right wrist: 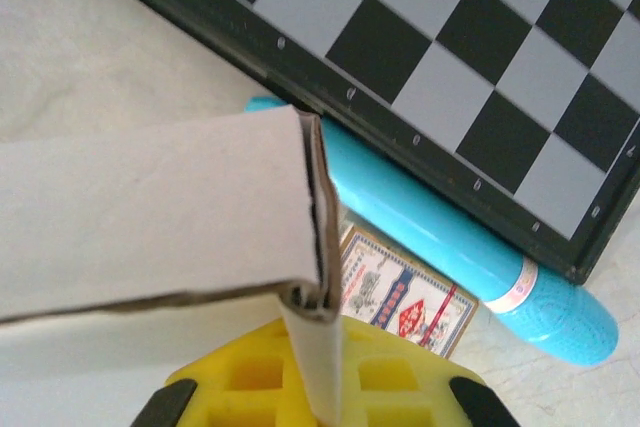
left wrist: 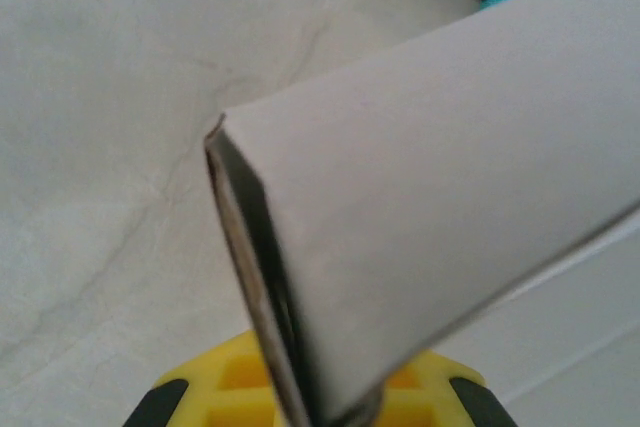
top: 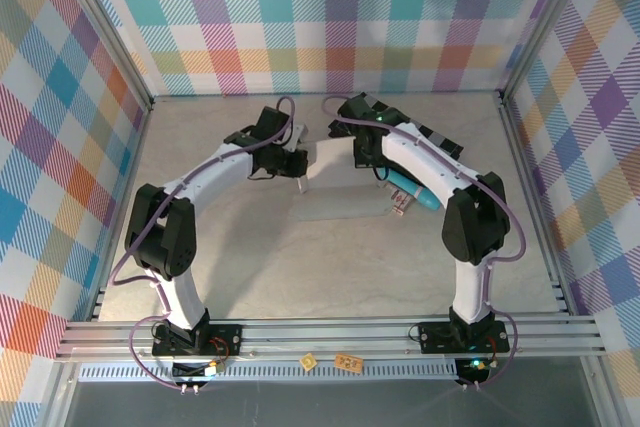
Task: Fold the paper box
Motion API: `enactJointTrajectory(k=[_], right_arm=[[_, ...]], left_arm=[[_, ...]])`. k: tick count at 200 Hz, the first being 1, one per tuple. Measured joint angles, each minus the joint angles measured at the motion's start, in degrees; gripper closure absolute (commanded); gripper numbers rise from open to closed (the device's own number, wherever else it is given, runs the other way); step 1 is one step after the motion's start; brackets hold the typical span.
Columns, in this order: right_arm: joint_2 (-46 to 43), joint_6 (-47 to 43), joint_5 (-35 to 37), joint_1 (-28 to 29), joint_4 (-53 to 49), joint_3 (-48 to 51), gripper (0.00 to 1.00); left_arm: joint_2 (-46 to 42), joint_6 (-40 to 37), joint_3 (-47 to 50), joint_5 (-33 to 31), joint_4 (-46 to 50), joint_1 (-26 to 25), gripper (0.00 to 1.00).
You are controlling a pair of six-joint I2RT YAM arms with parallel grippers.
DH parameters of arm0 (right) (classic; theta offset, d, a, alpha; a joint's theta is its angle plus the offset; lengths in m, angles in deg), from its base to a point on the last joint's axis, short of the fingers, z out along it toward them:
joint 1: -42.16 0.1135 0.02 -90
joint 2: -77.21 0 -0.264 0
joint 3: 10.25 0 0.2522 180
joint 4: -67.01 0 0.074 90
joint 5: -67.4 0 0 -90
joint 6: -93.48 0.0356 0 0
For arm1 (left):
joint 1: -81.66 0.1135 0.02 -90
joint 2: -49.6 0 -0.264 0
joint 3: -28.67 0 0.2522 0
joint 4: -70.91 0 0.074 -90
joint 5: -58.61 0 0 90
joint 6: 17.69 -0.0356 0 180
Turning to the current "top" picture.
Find small printed card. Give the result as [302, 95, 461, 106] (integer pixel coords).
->
[387, 186, 414, 218]

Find teal plastic cylinder tool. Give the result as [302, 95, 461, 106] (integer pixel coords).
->
[379, 169, 442, 212]

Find black and grey chessboard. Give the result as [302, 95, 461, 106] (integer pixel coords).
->
[327, 91, 464, 161]

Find orange rectangular tag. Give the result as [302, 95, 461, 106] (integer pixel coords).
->
[334, 354, 364, 373]

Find black controller board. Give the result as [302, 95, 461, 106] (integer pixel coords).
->
[454, 356, 494, 386]
[172, 359, 226, 384]

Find aluminium side rail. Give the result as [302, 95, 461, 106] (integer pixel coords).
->
[89, 99, 154, 321]
[497, 90, 576, 317]

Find aluminium mounting rail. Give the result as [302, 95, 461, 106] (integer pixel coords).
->
[54, 314, 606, 363]

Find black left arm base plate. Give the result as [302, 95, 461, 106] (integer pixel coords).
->
[152, 322, 244, 356]

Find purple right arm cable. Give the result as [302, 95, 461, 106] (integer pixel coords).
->
[322, 95, 527, 391]

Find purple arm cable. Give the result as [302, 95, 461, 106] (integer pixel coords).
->
[322, 95, 527, 391]
[110, 95, 296, 391]

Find white slotted cable duct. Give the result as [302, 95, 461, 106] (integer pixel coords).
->
[79, 364, 461, 383]

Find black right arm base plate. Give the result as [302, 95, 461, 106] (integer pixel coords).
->
[417, 320, 511, 354]

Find aluminium frame post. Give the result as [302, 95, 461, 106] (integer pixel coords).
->
[497, 0, 601, 106]
[49, 0, 156, 113]

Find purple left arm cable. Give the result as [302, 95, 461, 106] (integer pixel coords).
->
[110, 95, 296, 391]

